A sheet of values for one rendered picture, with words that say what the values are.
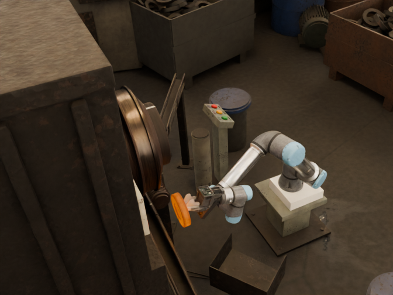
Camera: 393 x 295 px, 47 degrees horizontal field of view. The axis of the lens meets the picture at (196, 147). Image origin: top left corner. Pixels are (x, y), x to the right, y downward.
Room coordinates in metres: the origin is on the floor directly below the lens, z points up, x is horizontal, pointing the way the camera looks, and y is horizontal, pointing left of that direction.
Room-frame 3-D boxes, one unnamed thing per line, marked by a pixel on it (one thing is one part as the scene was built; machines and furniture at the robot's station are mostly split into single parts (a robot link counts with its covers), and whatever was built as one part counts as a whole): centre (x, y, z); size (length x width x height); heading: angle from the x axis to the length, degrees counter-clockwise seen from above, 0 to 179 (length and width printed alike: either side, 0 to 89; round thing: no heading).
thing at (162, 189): (1.88, 0.26, 0.27); 0.22 x 0.13 x 0.53; 22
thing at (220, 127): (2.43, -0.17, 0.31); 0.24 x 0.16 x 0.62; 22
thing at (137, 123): (1.53, 0.27, 1.11); 0.47 x 0.06 x 0.47; 22
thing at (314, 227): (1.96, -0.55, 0.13); 0.40 x 0.40 x 0.26; 22
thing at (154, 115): (1.56, 0.18, 1.11); 0.28 x 0.06 x 0.28; 22
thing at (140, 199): (1.17, 0.24, 1.15); 0.26 x 0.02 x 0.18; 22
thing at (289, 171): (1.95, -0.56, 0.53); 0.13 x 0.12 x 0.14; 38
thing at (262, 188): (1.96, -0.55, 0.28); 0.32 x 0.32 x 0.04; 22
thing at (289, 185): (1.96, -0.55, 0.41); 0.15 x 0.15 x 0.10
